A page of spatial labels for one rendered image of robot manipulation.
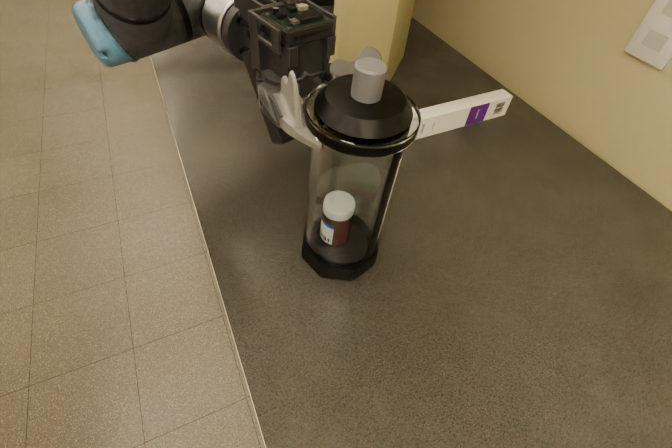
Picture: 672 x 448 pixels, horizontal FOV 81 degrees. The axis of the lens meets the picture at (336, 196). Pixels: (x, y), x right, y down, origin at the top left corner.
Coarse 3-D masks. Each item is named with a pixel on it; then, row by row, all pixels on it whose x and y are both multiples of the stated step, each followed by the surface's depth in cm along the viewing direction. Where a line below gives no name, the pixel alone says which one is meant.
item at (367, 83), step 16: (368, 64) 33; (384, 64) 33; (336, 80) 36; (352, 80) 34; (368, 80) 33; (384, 80) 34; (320, 96) 35; (336, 96) 35; (352, 96) 35; (368, 96) 34; (384, 96) 35; (400, 96) 36; (320, 112) 35; (336, 112) 33; (352, 112) 33; (368, 112) 33; (384, 112) 34; (400, 112) 34; (336, 128) 33; (352, 128) 33; (368, 128) 33; (384, 128) 33; (400, 128) 34
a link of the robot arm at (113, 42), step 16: (80, 0) 43; (176, 0) 46; (80, 16) 42; (96, 16) 42; (112, 16) 40; (176, 16) 46; (96, 32) 42; (112, 32) 43; (128, 32) 42; (144, 32) 42; (160, 32) 44; (176, 32) 47; (192, 32) 49; (96, 48) 43; (112, 48) 44; (128, 48) 45; (144, 48) 46; (160, 48) 48; (112, 64) 46
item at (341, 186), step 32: (320, 128) 34; (416, 128) 35; (320, 160) 37; (352, 160) 35; (384, 160) 36; (320, 192) 40; (352, 192) 38; (320, 224) 43; (352, 224) 42; (320, 256) 47; (352, 256) 46
